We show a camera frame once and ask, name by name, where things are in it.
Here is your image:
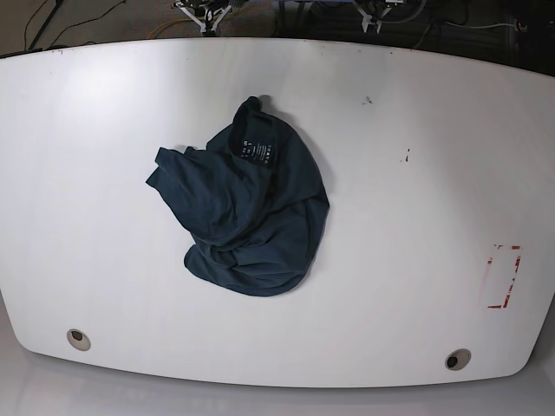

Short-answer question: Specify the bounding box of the dark teal t-shirt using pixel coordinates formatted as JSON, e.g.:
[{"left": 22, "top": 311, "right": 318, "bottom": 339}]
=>
[{"left": 147, "top": 96, "right": 330, "bottom": 297}]

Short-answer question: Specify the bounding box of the left table cable grommet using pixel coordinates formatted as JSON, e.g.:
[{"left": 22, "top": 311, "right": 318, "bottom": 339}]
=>
[{"left": 67, "top": 328, "right": 91, "bottom": 352}]

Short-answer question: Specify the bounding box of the table cable grommet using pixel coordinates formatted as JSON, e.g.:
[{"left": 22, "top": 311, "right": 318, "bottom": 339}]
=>
[
  {"left": 445, "top": 348, "right": 472, "bottom": 371},
  {"left": 67, "top": 328, "right": 91, "bottom": 352}
]

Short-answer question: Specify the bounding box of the red tape rectangle marking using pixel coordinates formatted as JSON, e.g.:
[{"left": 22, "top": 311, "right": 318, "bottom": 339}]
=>
[{"left": 480, "top": 244, "right": 522, "bottom": 310}]

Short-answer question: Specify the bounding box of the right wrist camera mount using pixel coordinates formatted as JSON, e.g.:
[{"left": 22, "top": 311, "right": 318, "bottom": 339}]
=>
[{"left": 172, "top": 0, "right": 233, "bottom": 37}]

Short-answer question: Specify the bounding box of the yellow cable on floor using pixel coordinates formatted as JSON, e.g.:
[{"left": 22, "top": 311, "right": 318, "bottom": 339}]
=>
[{"left": 148, "top": 12, "right": 183, "bottom": 41}]

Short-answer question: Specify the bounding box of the right table cable grommet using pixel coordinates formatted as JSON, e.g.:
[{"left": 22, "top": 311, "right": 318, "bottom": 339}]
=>
[{"left": 445, "top": 348, "right": 472, "bottom": 371}]

